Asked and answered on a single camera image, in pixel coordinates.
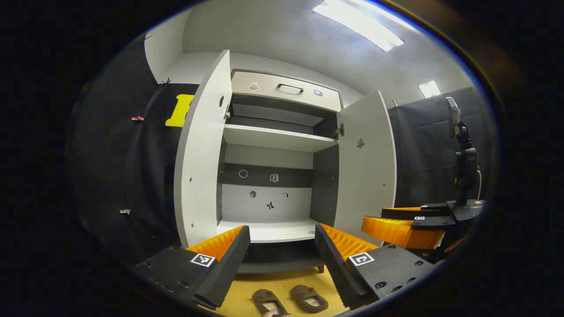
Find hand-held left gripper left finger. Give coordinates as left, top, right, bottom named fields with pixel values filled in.
left=132, top=225, right=251, bottom=310

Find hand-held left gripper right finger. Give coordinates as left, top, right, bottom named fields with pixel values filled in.
left=315, top=223, right=437, bottom=310

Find brown fuzzy shoe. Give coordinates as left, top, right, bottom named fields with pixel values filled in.
left=252, top=289, right=292, bottom=317
left=289, top=285, right=329, bottom=313

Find white shoe cabinet door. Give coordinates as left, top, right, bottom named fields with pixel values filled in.
left=174, top=49, right=233, bottom=248
left=337, top=90, right=397, bottom=247

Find white shoe cabinet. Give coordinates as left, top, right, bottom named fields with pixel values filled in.
left=174, top=49, right=397, bottom=274

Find white cabinet shelf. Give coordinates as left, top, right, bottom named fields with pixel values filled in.
left=223, top=124, right=339, bottom=153

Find beige cabinet drawer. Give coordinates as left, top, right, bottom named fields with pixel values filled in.
left=231, top=70, right=343, bottom=112

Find black backdrop cloth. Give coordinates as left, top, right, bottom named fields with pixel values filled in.
left=388, top=86, right=498, bottom=208
left=66, top=35, right=199, bottom=267

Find ceiling light panel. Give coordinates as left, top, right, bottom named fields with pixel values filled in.
left=313, top=0, right=405, bottom=52
left=418, top=81, right=442, bottom=98

